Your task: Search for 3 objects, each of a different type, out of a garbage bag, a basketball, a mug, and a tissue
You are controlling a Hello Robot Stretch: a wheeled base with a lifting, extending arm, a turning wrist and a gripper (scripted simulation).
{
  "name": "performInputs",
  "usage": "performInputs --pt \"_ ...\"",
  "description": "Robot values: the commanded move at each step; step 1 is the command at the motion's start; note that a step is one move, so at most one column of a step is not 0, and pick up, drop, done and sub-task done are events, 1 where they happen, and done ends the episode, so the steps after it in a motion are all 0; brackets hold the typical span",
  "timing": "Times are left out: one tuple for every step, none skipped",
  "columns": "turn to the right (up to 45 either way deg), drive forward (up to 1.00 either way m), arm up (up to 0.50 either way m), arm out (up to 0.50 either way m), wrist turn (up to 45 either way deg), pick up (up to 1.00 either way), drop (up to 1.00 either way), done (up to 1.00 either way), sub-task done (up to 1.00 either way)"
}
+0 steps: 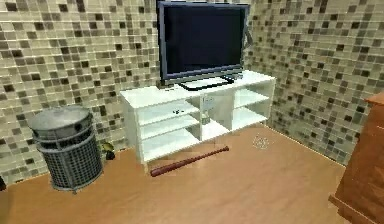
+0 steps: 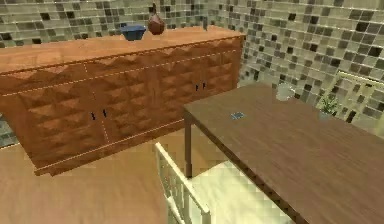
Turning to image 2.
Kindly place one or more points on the clear glass mug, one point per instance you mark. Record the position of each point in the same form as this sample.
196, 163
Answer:
284, 91

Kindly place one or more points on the small blue flat object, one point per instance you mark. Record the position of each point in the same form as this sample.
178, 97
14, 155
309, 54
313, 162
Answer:
237, 115

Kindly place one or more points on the cream wooden chair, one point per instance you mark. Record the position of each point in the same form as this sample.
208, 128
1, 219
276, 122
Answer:
213, 193

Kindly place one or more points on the small dark upright object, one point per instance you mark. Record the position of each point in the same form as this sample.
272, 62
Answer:
205, 23

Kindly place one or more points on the orange wooden sideboard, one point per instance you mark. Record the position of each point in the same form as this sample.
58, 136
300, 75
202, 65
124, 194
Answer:
100, 90

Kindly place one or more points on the brown round vase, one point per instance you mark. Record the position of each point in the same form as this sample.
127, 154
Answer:
155, 24

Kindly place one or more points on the blue bowl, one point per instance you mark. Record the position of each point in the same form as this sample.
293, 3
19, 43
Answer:
133, 32

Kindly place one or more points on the brown wooden table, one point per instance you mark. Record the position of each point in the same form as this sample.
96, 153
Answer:
300, 146

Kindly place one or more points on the small green house plant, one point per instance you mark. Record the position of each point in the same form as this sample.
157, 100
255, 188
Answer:
327, 106

